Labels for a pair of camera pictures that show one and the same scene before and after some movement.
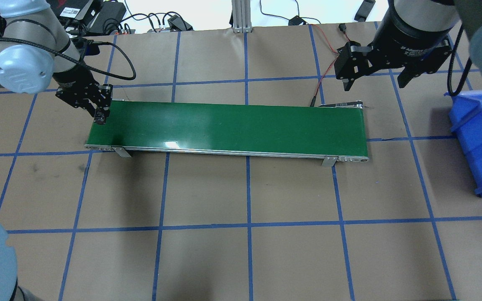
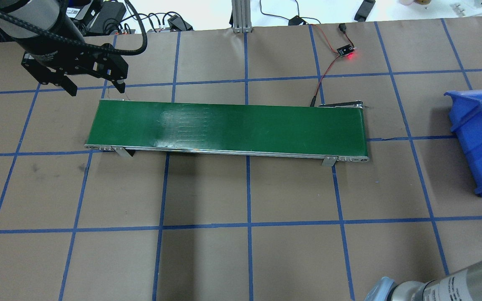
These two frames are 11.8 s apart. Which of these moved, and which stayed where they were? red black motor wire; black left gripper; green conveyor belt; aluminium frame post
Moved: black left gripper
Stayed: aluminium frame post; red black motor wire; green conveyor belt
